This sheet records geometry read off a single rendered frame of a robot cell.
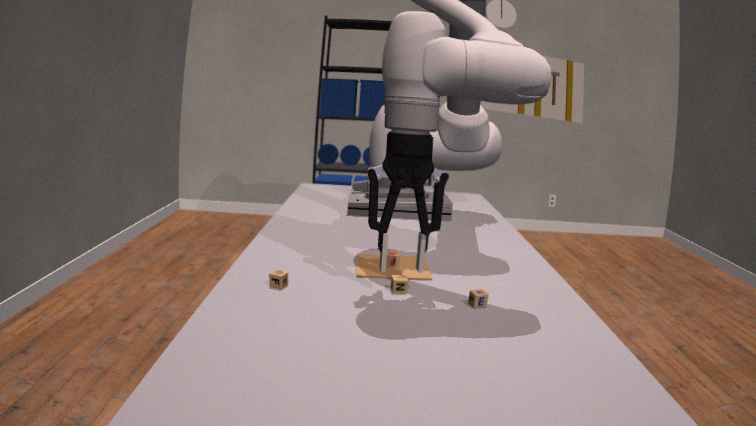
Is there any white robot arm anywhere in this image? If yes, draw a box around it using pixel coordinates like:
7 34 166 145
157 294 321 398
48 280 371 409
369 0 551 171

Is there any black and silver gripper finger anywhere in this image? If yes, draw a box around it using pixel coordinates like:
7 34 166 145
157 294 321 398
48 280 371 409
367 165 406 272
414 168 449 273

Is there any tan letter block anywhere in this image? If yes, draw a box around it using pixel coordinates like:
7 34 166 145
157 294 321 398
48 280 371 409
391 275 408 294
386 251 400 268
269 270 288 289
468 289 489 309

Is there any tan flat mat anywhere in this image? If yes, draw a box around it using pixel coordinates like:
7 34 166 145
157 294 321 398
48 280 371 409
356 253 432 280

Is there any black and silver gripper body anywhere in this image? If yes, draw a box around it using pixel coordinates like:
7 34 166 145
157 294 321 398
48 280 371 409
382 132 434 189

